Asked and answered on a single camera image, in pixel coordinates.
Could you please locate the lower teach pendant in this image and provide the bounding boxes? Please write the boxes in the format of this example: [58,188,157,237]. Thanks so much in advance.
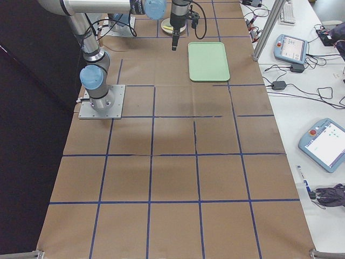
[298,118,344,173]

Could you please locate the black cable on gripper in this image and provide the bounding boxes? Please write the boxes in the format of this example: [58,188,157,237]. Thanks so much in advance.
[188,0,208,40]

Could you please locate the aluminium frame post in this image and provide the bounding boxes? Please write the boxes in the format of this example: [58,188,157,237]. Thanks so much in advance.
[252,0,286,62]

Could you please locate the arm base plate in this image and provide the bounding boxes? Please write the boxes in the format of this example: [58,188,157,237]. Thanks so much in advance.
[98,15,135,37]
[78,85,126,119]

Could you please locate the black power adapter lower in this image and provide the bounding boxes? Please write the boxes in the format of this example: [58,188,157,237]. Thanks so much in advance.
[271,81,287,91]

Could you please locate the white round plate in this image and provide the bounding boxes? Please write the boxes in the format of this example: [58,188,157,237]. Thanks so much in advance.
[161,18,174,35]

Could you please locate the teach pendant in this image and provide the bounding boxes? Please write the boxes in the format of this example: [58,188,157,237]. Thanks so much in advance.
[298,118,344,173]
[273,34,308,64]

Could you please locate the dark folded umbrella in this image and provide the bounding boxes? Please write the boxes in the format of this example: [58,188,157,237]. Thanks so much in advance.
[308,183,344,207]

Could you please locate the upper teach pendant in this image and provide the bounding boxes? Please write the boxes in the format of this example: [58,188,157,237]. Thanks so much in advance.
[273,34,308,64]

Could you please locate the black power adapter upper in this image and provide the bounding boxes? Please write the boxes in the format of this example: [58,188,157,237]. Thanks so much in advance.
[290,64,305,73]

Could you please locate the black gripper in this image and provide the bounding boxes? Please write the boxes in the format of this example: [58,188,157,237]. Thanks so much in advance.
[170,0,189,51]

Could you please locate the black power adapter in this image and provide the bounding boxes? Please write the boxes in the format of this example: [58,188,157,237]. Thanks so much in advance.
[290,64,305,73]
[271,81,287,91]

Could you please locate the light green tray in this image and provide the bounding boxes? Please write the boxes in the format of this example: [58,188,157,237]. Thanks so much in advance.
[188,42,230,82]

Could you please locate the white keyboard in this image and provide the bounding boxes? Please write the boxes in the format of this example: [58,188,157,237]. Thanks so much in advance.
[279,0,295,26]

